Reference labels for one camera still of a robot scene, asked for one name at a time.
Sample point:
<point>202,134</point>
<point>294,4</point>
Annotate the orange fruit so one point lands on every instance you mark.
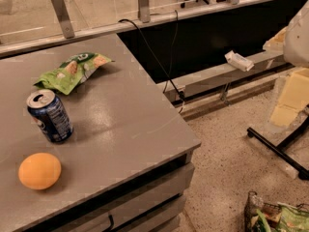
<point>39,171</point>

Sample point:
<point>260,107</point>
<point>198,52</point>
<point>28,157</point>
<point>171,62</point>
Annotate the metal railing bracket left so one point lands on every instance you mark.
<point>63,17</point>

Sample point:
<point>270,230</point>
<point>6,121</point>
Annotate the black rolling stand base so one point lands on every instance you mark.
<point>281,149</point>

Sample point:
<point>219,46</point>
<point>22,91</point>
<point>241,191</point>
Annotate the blue soda can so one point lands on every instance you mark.
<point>51,117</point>

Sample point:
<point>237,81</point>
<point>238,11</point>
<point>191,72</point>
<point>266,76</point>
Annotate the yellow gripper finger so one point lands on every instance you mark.
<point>294,96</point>
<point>276,42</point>

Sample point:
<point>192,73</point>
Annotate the metal railing bracket middle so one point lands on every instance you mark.
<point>144,11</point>

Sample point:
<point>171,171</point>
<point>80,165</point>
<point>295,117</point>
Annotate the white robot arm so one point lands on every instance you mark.
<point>293,41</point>

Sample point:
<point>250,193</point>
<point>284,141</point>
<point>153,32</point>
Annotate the grey cabinet drawers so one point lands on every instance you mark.
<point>150,203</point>

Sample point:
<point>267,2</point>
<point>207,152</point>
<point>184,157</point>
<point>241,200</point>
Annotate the metal railing bracket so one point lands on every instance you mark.
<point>144,11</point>
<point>63,17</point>

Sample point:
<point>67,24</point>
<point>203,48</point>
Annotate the white packet on ledge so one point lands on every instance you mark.
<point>238,61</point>

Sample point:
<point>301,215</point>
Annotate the green rice chip bag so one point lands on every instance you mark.
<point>71,73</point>

